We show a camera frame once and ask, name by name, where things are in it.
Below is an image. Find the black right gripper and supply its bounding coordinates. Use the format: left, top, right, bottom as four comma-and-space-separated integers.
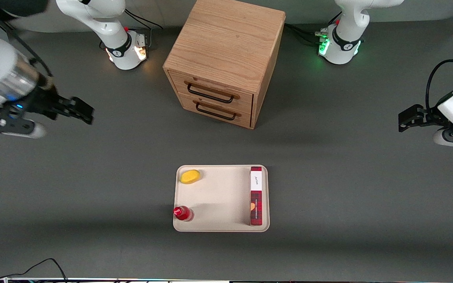
26, 85, 94, 125

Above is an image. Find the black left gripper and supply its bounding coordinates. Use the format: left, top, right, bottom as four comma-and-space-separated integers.
399, 104, 449, 132

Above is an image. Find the red coke bottle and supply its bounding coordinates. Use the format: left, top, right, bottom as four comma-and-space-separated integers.
173, 205, 194, 222

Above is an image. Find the beige plastic tray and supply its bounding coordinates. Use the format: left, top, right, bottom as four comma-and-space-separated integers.
173, 165, 270, 232

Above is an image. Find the wooden drawer front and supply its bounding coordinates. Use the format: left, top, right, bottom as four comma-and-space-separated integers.
169, 71, 254, 115
179, 94, 253, 129

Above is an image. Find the yellow lemon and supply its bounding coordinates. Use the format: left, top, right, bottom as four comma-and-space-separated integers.
180, 169, 202, 184

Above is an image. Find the wooden drawer cabinet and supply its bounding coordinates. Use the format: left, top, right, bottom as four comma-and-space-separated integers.
163, 0, 286, 130

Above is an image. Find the red plaid cardboard box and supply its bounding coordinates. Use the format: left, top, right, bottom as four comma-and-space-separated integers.
250, 166, 263, 226

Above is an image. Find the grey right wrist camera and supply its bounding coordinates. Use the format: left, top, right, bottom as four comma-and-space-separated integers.
0, 116, 47, 139

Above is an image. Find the black metal drawer handle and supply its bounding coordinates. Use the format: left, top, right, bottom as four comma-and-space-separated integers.
184, 80, 240, 104
193, 100, 242, 121

